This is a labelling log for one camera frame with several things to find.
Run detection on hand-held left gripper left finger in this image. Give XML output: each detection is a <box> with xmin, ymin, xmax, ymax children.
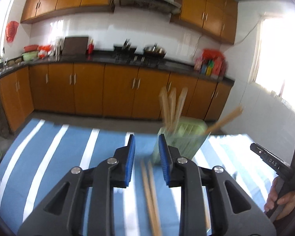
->
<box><xmin>17</xmin><ymin>134</ymin><xmax>136</xmax><ymax>236</ymax></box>

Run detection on short wooden wall cabinets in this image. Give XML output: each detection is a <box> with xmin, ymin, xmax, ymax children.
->
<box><xmin>170</xmin><ymin>0</ymin><xmax>238</xmax><ymax>45</ymax></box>

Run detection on black kitchen countertop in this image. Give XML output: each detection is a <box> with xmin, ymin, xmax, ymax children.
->
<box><xmin>0</xmin><ymin>50</ymin><xmax>236</xmax><ymax>87</ymax></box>

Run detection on person's right hand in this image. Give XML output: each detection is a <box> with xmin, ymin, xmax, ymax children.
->
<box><xmin>264</xmin><ymin>176</ymin><xmax>295</xmax><ymax>221</ymax></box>

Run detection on wide window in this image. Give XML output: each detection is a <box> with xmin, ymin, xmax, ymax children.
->
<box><xmin>254</xmin><ymin>13</ymin><xmax>295</xmax><ymax>105</ymax></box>

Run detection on red white snack bag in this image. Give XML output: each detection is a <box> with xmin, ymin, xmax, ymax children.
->
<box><xmin>38</xmin><ymin>45</ymin><xmax>52</xmax><ymax>59</ymax></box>

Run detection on green perforated utensil holder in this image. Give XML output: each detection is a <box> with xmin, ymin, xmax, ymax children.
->
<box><xmin>151</xmin><ymin>116</ymin><xmax>210</xmax><ymax>166</ymax></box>

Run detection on blue white striped tablecloth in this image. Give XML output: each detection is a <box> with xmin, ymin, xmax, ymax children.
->
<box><xmin>0</xmin><ymin>118</ymin><xmax>281</xmax><ymax>236</ymax></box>

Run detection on gas stove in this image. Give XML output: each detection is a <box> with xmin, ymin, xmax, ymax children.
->
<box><xmin>112</xmin><ymin>52</ymin><xmax>168</xmax><ymax>66</ymax></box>

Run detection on black wok with lid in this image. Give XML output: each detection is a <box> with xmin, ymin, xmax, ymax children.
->
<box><xmin>143</xmin><ymin>43</ymin><xmax>167</xmax><ymax>57</ymax></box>

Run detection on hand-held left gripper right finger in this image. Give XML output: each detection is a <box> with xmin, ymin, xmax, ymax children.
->
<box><xmin>158</xmin><ymin>134</ymin><xmax>277</xmax><ymax>236</ymax></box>

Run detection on red hanging plastic bag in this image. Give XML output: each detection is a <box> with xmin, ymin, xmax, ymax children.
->
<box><xmin>5</xmin><ymin>21</ymin><xmax>19</xmax><ymax>44</ymax></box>

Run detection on dark wooden cutting board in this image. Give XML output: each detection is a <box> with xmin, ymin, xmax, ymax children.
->
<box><xmin>62</xmin><ymin>36</ymin><xmax>89</xmax><ymax>56</ymax></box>

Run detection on narrow window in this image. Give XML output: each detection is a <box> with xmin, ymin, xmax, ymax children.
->
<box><xmin>0</xmin><ymin>0</ymin><xmax>18</xmax><ymax>62</ymax></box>

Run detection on wooden base cabinets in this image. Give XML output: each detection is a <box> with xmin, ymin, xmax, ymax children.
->
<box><xmin>0</xmin><ymin>63</ymin><xmax>234</xmax><ymax>134</ymax></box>

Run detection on wooden chopstick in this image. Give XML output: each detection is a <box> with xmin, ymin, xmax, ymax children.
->
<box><xmin>159</xmin><ymin>86</ymin><xmax>172</xmax><ymax>131</ymax></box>
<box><xmin>168</xmin><ymin>88</ymin><xmax>178</xmax><ymax>131</ymax></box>
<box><xmin>140</xmin><ymin>160</ymin><xmax>158</xmax><ymax>236</ymax></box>
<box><xmin>174</xmin><ymin>87</ymin><xmax>189</xmax><ymax>126</ymax></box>
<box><xmin>206</xmin><ymin>106</ymin><xmax>244</xmax><ymax>135</ymax></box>
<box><xmin>147</xmin><ymin>161</ymin><xmax>163</xmax><ymax>236</ymax></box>

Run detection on orange carton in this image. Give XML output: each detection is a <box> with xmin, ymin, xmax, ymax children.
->
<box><xmin>213</xmin><ymin>58</ymin><xmax>225</xmax><ymax>76</ymax></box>

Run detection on black open wok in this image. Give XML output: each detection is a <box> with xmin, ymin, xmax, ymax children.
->
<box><xmin>114</xmin><ymin>39</ymin><xmax>137</xmax><ymax>55</ymax></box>

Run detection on white wall cable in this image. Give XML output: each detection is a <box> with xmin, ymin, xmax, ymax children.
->
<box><xmin>194</xmin><ymin>20</ymin><xmax>261</xmax><ymax>62</ymax></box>

